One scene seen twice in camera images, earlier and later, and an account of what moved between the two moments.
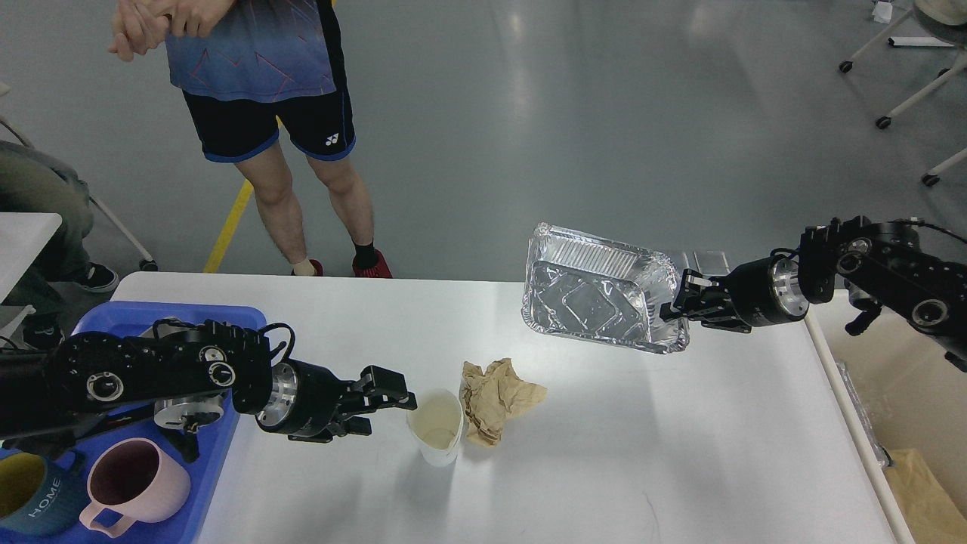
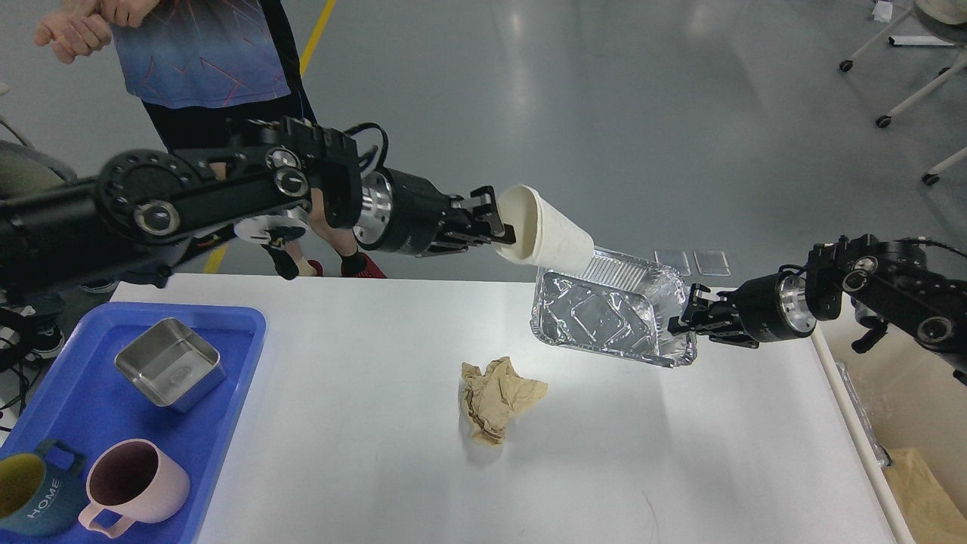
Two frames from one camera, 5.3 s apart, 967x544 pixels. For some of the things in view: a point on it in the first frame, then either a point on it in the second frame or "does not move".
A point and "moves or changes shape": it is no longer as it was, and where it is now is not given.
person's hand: [194, 18] -> [128, 13]
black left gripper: [301, 400] -> [399, 212]
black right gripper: [763, 293] -> [767, 309]
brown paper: [490, 398] does not move
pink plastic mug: [133, 480] does not move
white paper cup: [437, 425] -> [545, 236]
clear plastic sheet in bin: [880, 453] does not move
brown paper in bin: [931, 514] does not move
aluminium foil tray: [581, 285] moves or changes shape
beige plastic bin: [912, 394] does not move
